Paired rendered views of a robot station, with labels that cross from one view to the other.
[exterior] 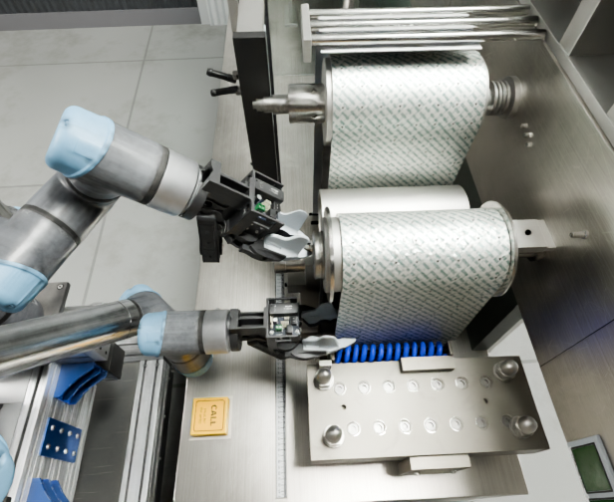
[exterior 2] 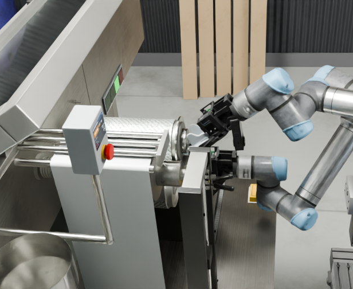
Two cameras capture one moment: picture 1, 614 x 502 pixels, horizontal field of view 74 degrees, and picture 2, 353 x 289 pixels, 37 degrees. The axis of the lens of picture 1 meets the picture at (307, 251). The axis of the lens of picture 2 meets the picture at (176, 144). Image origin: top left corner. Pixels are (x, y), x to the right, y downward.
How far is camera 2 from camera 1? 1.64 m
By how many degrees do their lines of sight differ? 85
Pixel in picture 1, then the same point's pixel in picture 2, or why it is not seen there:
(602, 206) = (70, 91)
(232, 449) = (248, 183)
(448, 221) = (121, 123)
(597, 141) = not seen: hidden behind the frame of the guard
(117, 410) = not seen: outside the picture
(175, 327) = (265, 157)
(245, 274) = (235, 268)
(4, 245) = (309, 84)
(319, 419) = not seen: hidden behind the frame
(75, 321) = (320, 160)
